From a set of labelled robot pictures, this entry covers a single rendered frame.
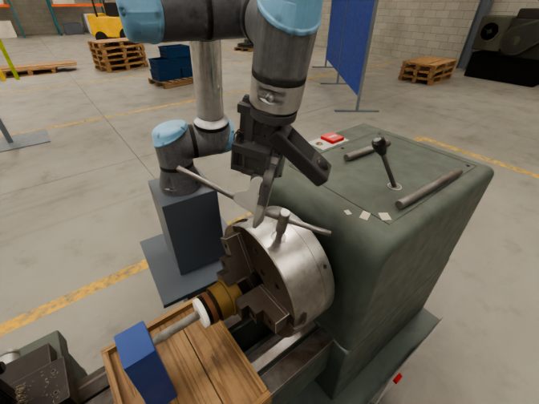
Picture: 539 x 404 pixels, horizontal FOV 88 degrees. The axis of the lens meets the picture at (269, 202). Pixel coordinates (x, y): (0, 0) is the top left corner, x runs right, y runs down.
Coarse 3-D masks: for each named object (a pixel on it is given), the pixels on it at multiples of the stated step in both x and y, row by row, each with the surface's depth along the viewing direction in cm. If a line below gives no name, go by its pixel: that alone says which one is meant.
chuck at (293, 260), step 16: (240, 224) 67; (272, 224) 65; (288, 224) 65; (256, 240) 62; (272, 240) 61; (288, 240) 62; (256, 256) 65; (272, 256) 59; (288, 256) 60; (304, 256) 61; (256, 272) 77; (272, 272) 61; (288, 272) 59; (304, 272) 60; (272, 288) 64; (288, 288) 58; (304, 288) 60; (320, 288) 62; (288, 304) 60; (304, 304) 60; (320, 304) 64; (304, 320) 64; (288, 336) 67
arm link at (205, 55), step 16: (192, 48) 75; (208, 48) 74; (192, 64) 78; (208, 64) 77; (208, 80) 80; (208, 96) 83; (208, 112) 87; (208, 128) 90; (224, 128) 93; (208, 144) 94; (224, 144) 96
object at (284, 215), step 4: (284, 208) 57; (280, 212) 56; (284, 212) 56; (288, 212) 56; (280, 216) 56; (284, 216) 56; (288, 216) 56; (280, 220) 57; (284, 220) 56; (280, 224) 58; (284, 224) 57; (276, 228) 60; (280, 228) 58; (284, 228) 59; (280, 232) 59; (284, 232) 60; (276, 236) 62; (280, 236) 61
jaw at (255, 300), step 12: (264, 288) 67; (240, 300) 65; (252, 300) 64; (264, 300) 64; (276, 300) 64; (240, 312) 64; (252, 312) 63; (264, 312) 63; (276, 312) 62; (288, 312) 62; (276, 324) 60
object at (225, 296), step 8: (208, 288) 66; (216, 288) 65; (224, 288) 65; (232, 288) 66; (200, 296) 64; (208, 296) 63; (216, 296) 63; (224, 296) 63; (232, 296) 64; (240, 296) 66; (208, 304) 62; (216, 304) 63; (224, 304) 63; (232, 304) 64; (208, 312) 61; (216, 312) 62; (224, 312) 63; (232, 312) 64; (216, 320) 63; (224, 320) 64
